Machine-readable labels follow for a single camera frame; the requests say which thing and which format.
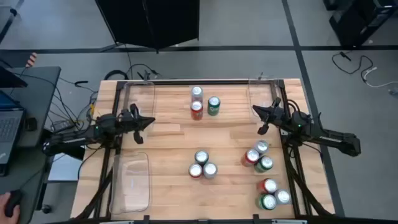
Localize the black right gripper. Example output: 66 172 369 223
252 106 286 125

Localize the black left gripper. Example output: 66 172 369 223
119 111 155 129

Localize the silver pink soda can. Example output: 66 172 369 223
202 161 218 180
190 86 204 103
253 139 270 155
275 189 292 205

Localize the green soda can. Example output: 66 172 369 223
255 193 278 211
194 149 210 166
207 95 221 117
253 155 274 174

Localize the black power adapter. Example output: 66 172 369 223
51 119 75 133

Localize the white board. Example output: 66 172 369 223
48 152 83 182

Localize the black folding partition screen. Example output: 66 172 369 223
95 0 200 52

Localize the grey desk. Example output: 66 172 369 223
0 65 62 224

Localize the small black desk device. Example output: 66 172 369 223
25 117 38 131

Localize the orange black striped object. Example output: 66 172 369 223
25 52 39 68

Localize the black computer tower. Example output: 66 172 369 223
323 0 398 48

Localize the dark grey laptop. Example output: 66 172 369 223
0 90 25 175

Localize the black monitor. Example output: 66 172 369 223
0 66 29 89

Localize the black computer mouse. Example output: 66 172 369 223
4 189 23 218

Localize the person's hand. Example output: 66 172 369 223
0 192 21 224

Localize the black stand leg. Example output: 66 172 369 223
0 0 25 44

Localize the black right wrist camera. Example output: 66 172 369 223
257 121 271 136

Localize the coiled black cable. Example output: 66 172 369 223
103 69 130 81

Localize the thin black floor cable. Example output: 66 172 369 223
124 43 163 81

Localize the black floor cable with plug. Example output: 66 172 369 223
331 50 374 75

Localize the white floor cable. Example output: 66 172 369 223
361 66 398 89

